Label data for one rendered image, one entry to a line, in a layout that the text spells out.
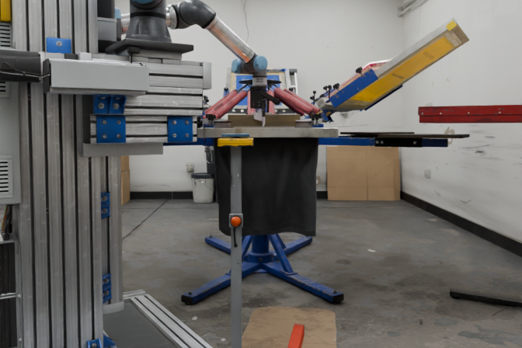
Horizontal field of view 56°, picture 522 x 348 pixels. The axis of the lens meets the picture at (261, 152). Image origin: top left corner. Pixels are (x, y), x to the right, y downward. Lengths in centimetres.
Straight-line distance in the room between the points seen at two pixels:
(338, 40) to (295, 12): 69
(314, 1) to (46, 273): 579
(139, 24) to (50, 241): 75
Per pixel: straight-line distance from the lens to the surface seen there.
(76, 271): 179
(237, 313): 194
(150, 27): 163
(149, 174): 690
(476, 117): 281
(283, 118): 260
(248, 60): 242
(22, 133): 170
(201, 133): 201
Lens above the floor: 100
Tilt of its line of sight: 3 degrees down
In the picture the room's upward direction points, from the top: straight up
